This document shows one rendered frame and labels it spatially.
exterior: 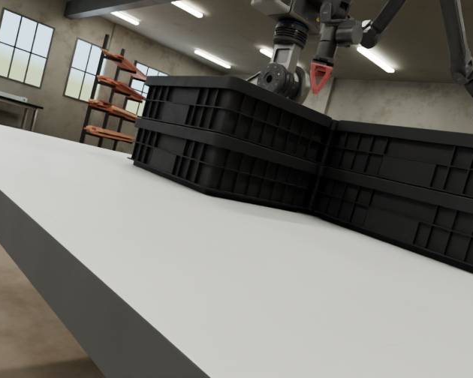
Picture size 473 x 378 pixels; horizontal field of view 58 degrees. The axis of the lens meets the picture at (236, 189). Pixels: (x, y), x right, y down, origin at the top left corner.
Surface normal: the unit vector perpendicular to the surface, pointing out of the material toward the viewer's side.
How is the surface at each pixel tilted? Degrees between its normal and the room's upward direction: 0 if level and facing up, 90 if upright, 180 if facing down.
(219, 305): 0
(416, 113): 90
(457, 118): 90
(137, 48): 90
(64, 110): 90
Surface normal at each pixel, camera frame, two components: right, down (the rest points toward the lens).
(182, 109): -0.76, -0.17
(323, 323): 0.26, -0.96
